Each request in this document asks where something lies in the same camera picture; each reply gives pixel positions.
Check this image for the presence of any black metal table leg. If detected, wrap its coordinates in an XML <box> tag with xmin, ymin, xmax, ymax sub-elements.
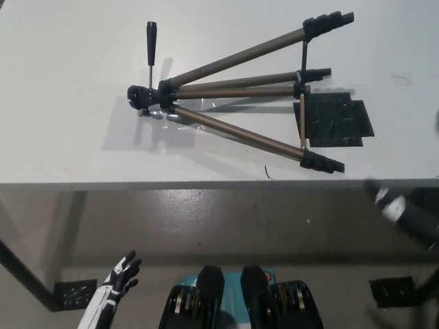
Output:
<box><xmin>0</xmin><ymin>239</ymin><xmax>64</xmax><ymax>312</ymax></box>

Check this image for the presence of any bronze and black camera tripod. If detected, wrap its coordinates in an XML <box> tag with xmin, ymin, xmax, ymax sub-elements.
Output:
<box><xmin>126</xmin><ymin>11</ymin><xmax>355</xmax><ymax>173</ymax></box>

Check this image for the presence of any black tape patch on table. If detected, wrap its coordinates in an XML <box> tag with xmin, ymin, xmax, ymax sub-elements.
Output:
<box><xmin>293</xmin><ymin>90</ymin><xmax>375</xmax><ymax>148</ymax></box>

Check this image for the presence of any clear tape patch on table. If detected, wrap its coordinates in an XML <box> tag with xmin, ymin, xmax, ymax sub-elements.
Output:
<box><xmin>102</xmin><ymin>95</ymin><xmax>220</xmax><ymax>152</ymax></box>

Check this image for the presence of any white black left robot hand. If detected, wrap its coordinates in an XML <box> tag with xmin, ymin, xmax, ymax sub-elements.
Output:
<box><xmin>102</xmin><ymin>249</ymin><xmax>143</xmax><ymax>305</ymax></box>

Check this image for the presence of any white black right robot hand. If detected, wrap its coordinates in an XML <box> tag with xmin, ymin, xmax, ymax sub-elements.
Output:
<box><xmin>363</xmin><ymin>178</ymin><xmax>439</xmax><ymax>252</ymax></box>

